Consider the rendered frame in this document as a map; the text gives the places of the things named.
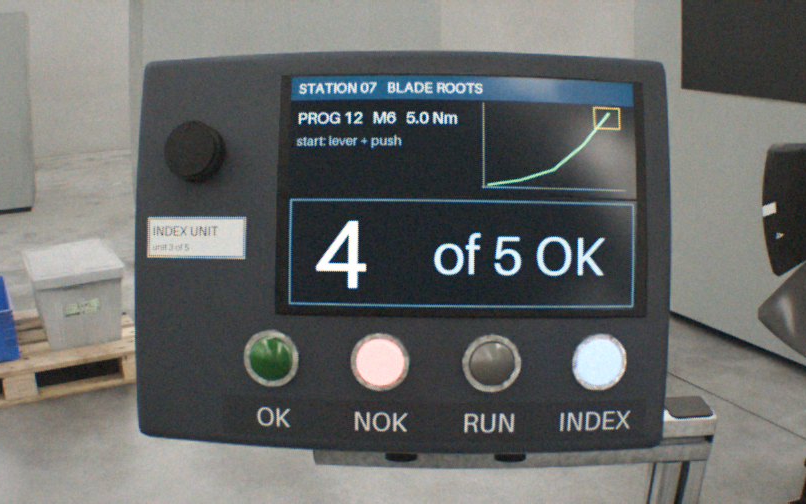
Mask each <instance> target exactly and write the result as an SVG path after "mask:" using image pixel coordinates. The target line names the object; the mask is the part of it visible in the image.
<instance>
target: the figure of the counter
mask: <svg viewBox="0 0 806 504"><path fill-rule="evenodd" d="M397 222H398V197H397V196H288V203H287V258H286V307H316V308H361V309H396V303H397Z"/></svg>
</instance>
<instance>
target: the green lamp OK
mask: <svg viewBox="0 0 806 504"><path fill-rule="evenodd" d="M300 362H301V357H300V351H299V348H298V346H297V344H296V343H295V341H294V340H293V339H292V338H291V337H290V336H289V335H288V334H286V333H285V332H282V331H280V330H276V329H265V330H262V331H260V332H258V333H256V334H255V335H254V336H253V337H252V338H251V339H250V340H249V342H248V343H247V345H246V348H245V351H244V363H245V366H246V369H247V371H248V373H249V374H250V376H251V377H252V378H253V379H254V380H256V381H257V382H259V383H260V384H263V385H265V386H272V387H273V386H281V385H284V384H286V383H288V382H290V381H291V380H292V379H293V378H294V377H295V376H296V374H297V372H298V370H299V367H300Z"/></svg>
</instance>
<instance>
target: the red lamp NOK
mask: <svg viewBox="0 0 806 504"><path fill-rule="evenodd" d="M351 368H352V371H353V373H354V375H355V377H356V378H357V380H358V381H359V382H360V383H361V384H362V385H364V386H365V387H367V388H370V389H372V390H378V391H383V390H389V389H392V388H394V387H396V386H398V385H399V384H400V383H401V382H402V381H404V379H405V378H406V376H407V374H408V372H409V369H410V355H409V352H408V349H407V347H406V346H405V344H404V343H403V342H402V341H401V340H400V339H399V338H397V337H396V336H394V335H392V334H389V333H385V332H375V333H371V334H368V335H366V336H365V337H363V338H362V339H360V340H359V341H358V342H357V344H356V345H355V347H354V349H353V351H352V354H351Z"/></svg>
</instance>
